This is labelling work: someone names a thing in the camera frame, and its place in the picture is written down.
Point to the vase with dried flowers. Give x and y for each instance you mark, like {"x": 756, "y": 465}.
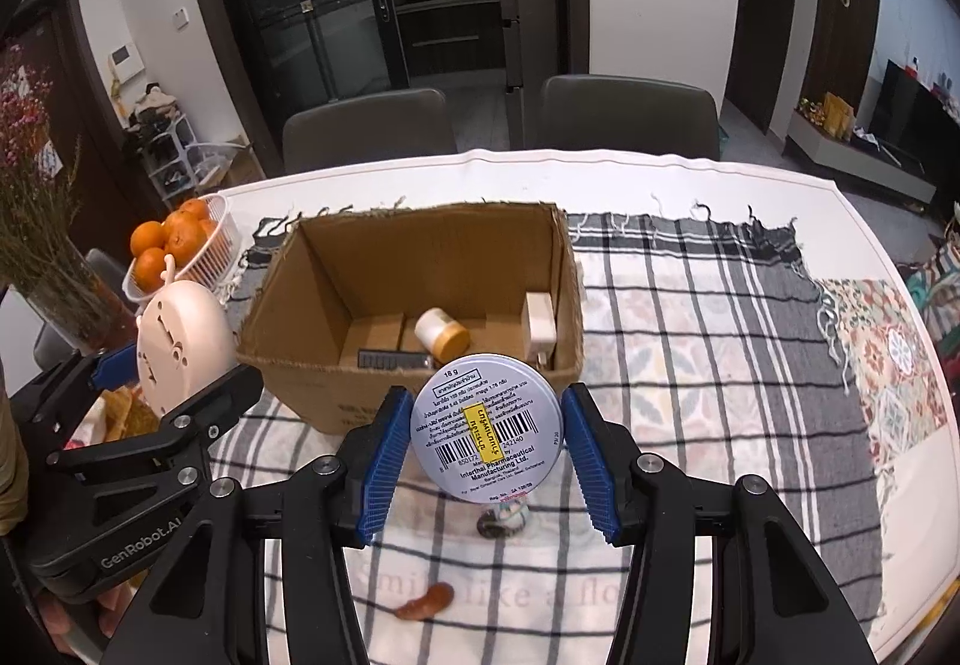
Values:
{"x": 82, "y": 110}

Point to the white wall intercom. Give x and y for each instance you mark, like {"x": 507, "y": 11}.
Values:
{"x": 125, "y": 62}

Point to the reddish brown bean-shaped piece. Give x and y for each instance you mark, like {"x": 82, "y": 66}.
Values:
{"x": 427, "y": 601}

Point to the dark plain door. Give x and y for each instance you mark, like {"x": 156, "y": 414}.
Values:
{"x": 761, "y": 12}

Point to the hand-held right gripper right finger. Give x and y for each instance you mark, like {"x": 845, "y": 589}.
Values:
{"x": 592, "y": 462}

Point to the white bottle with yellow cap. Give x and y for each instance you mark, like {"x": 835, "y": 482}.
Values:
{"x": 439, "y": 331}

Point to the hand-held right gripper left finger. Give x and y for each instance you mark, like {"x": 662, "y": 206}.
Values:
{"x": 382, "y": 462}

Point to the white plastic basket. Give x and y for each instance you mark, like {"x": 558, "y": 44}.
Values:
{"x": 216, "y": 254}

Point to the glass vase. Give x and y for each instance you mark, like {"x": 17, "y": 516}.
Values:
{"x": 67, "y": 290}

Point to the dried pink flowers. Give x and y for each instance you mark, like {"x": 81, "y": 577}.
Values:
{"x": 22, "y": 132}

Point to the patterned floral cloth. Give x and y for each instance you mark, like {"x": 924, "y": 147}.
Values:
{"x": 877, "y": 365}

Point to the black television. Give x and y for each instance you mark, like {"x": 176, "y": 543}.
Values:
{"x": 919, "y": 117}

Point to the grey television cabinet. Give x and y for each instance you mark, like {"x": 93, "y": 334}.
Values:
{"x": 862, "y": 162}

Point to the grey dining chair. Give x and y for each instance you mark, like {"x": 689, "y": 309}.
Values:
{"x": 630, "y": 113}
{"x": 367, "y": 128}

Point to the floral fabric cushion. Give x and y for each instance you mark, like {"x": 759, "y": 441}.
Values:
{"x": 937, "y": 290}

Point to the grey plaid tablecloth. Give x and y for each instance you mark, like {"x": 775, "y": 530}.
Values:
{"x": 675, "y": 335}

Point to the black toy camera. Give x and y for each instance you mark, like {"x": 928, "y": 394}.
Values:
{"x": 390, "y": 359}

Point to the round silver tin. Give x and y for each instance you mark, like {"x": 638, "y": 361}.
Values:
{"x": 480, "y": 425}

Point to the white charger block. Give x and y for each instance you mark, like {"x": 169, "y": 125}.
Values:
{"x": 538, "y": 324}

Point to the floral fabric tissue cover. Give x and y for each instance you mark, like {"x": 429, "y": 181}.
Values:
{"x": 127, "y": 417}

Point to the small figurine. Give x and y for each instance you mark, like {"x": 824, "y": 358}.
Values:
{"x": 501, "y": 522}

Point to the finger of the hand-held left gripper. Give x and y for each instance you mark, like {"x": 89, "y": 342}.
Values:
{"x": 112, "y": 365}
{"x": 217, "y": 402}

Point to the orange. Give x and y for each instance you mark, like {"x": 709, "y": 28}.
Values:
{"x": 185, "y": 236}
{"x": 146, "y": 237}
{"x": 152, "y": 267}
{"x": 208, "y": 231}
{"x": 193, "y": 209}

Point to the pink deer toy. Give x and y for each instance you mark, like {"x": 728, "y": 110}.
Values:
{"x": 184, "y": 342}

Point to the brown cardboard box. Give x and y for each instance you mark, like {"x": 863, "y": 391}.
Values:
{"x": 300, "y": 387}

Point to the white shoe rack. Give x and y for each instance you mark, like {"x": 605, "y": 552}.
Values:
{"x": 180, "y": 155}

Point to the person's left hand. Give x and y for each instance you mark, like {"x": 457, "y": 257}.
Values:
{"x": 112, "y": 606}

